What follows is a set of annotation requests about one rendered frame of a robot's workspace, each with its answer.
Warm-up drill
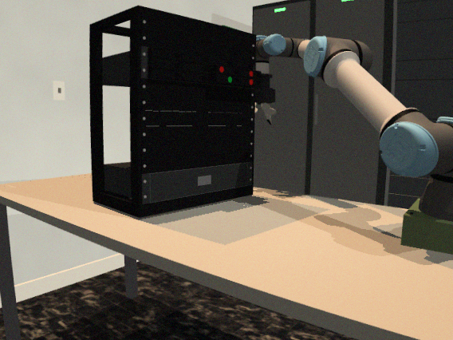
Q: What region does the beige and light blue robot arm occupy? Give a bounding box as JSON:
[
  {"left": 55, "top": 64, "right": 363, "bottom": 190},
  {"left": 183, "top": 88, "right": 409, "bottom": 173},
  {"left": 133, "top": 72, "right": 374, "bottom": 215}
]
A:
[{"left": 256, "top": 34, "right": 453, "bottom": 222}]

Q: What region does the black server rack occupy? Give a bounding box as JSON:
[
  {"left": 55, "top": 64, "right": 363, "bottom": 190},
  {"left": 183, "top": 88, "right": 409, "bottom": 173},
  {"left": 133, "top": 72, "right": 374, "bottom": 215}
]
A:
[{"left": 89, "top": 6, "right": 261, "bottom": 220}]

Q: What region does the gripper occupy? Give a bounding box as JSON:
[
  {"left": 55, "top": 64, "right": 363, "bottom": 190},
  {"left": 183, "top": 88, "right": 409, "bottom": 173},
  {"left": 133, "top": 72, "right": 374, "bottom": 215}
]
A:
[{"left": 255, "top": 73, "right": 276, "bottom": 125}]

